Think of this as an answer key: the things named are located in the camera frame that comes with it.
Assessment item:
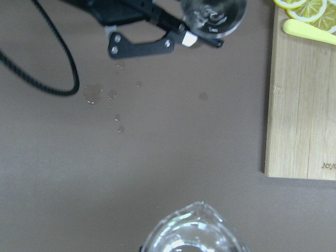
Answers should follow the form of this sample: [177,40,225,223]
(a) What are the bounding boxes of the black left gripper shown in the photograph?
[64,0,224,58]

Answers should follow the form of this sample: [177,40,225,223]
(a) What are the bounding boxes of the steel double jigger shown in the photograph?
[181,0,247,39]

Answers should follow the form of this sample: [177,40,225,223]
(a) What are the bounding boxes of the clear glass measuring cup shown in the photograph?
[139,202,250,251]

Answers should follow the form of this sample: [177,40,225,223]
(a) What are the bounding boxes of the top lemon slice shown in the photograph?
[274,0,306,9]

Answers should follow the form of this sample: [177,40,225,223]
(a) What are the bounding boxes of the lemon slice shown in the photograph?
[274,0,306,9]
[310,1,335,34]
[286,0,328,23]

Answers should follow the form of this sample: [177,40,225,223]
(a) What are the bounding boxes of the middle lemon slice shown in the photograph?
[286,0,328,23]

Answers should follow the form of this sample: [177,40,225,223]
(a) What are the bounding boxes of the bamboo cutting board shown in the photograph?
[265,7,335,181]

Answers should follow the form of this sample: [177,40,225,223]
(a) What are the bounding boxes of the lower lemon slice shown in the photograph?
[310,1,335,34]

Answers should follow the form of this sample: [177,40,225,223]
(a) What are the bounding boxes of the black camera cable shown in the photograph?
[0,0,80,97]

